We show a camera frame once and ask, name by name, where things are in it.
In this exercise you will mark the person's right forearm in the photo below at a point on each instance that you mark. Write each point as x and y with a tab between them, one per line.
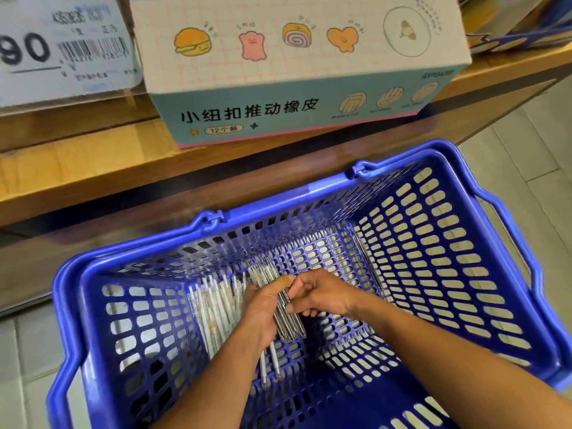
456	371

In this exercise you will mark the wooden glue display stand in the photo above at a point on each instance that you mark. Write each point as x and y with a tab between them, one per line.
89	165

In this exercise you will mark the person's left forearm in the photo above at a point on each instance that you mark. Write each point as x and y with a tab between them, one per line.
210	384

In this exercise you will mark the pastel eraser display box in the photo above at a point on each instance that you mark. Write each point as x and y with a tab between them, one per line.
295	85

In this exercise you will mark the white price tag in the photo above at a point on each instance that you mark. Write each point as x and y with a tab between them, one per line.
62	44

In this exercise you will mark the clear pen bundle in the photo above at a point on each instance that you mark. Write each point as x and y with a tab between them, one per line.
288	321
214	308

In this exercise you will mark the blue yellow stationery packets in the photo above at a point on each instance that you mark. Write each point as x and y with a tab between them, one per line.
518	26

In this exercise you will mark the blue shopping basket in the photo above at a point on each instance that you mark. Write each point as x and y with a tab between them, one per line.
295	194

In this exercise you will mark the person's right hand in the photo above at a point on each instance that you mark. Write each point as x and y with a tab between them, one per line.
326	295

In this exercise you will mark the person's left hand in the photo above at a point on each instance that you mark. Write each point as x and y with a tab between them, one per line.
264	308

